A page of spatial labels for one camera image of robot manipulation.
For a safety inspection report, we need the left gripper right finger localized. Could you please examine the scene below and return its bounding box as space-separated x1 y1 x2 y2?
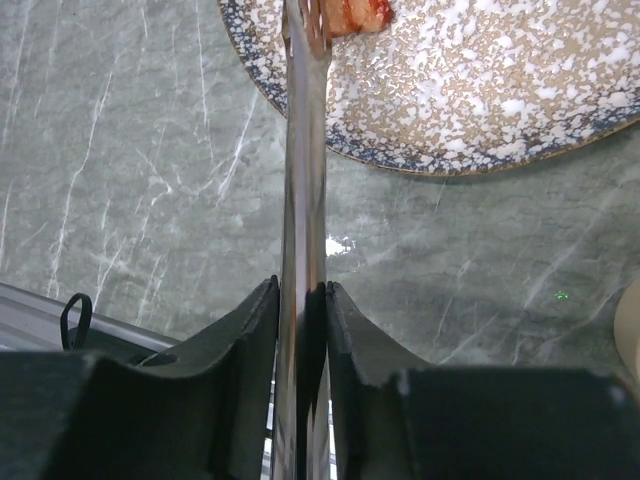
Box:
327 283 639 479

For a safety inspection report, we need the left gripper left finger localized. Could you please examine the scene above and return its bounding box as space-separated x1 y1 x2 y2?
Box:
1 278 279 479

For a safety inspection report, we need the beige lunch box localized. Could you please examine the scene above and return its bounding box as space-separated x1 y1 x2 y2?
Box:
614 278 639 373

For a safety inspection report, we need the bacon piece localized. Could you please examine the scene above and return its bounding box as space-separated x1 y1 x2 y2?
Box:
324 0 393 38

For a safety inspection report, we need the speckled round plate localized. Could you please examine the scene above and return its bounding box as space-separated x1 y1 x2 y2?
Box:
217 0 640 177

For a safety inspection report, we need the aluminium frame rail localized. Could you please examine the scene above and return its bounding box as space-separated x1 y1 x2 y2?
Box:
0 282 181 354

